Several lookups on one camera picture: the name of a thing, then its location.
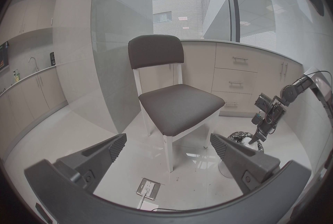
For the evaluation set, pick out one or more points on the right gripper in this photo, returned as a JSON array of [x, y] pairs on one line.
[[268, 126]]

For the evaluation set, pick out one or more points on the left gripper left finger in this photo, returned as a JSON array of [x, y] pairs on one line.
[[98, 158]]

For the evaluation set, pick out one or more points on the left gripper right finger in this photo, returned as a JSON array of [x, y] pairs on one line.
[[247, 165]]

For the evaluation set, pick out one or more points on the white plastic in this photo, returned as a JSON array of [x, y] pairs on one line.
[[245, 141]]

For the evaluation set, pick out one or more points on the black plastic bag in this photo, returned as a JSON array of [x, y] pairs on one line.
[[235, 137]]

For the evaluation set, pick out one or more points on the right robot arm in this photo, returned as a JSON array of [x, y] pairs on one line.
[[290, 93]]

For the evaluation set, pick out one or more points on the beige cabinet with drawers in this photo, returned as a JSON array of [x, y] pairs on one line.
[[234, 74]]

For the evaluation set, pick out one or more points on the beige counter cabinet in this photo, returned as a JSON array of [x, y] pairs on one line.
[[28, 103]]

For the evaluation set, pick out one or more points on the grey padded white-framed chair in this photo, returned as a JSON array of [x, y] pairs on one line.
[[179, 106]]

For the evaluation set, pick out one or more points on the silver tap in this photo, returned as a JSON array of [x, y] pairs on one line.
[[33, 61]]

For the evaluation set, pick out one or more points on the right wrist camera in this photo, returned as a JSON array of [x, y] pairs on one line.
[[257, 119]]

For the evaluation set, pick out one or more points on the black wall device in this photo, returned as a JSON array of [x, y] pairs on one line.
[[52, 58]]

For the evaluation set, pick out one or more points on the beige wall cabinet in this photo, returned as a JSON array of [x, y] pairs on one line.
[[26, 20]]

